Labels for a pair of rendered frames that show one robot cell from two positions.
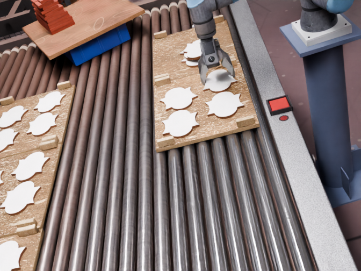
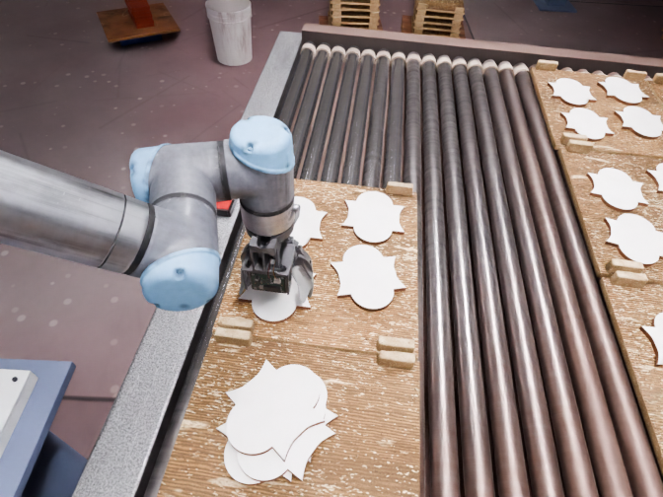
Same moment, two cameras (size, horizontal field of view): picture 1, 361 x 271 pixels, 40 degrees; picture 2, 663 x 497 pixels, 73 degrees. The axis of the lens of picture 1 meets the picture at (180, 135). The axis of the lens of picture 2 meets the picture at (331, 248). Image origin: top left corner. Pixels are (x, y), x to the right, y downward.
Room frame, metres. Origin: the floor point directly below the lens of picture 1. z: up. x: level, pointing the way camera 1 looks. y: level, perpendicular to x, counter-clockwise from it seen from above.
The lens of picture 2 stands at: (2.07, -0.15, 1.61)
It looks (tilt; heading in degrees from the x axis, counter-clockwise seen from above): 50 degrees down; 176
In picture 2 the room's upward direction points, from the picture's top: 4 degrees clockwise
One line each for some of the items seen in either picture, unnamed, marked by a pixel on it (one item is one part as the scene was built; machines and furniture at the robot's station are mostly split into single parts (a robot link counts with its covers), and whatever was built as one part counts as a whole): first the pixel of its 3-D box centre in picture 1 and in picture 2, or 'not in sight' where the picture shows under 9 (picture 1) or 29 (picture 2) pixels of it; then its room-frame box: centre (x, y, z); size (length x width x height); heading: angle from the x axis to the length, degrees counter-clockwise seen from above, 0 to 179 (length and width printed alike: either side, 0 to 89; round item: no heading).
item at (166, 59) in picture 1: (192, 51); (292, 481); (1.91, -0.17, 0.93); 0.41 x 0.35 x 0.02; 171
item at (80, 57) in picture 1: (89, 35); not in sight; (2.35, 0.26, 0.97); 0.31 x 0.31 x 0.10; 19
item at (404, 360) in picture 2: (161, 78); (396, 359); (1.74, 0.00, 0.95); 0.06 x 0.02 x 0.03; 81
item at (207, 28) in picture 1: (203, 26); (269, 209); (1.62, -0.20, 1.16); 0.08 x 0.08 x 0.05
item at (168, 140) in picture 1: (166, 141); (400, 188); (1.33, 0.05, 0.95); 0.06 x 0.02 x 0.03; 82
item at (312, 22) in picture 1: (317, 12); not in sight; (1.83, -0.70, 0.95); 0.15 x 0.15 x 0.10
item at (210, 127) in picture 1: (201, 104); (329, 253); (1.50, -0.11, 0.93); 0.41 x 0.35 x 0.02; 172
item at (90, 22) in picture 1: (80, 20); not in sight; (2.41, 0.28, 1.03); 0.50 x 0.50 x 0.02; 19
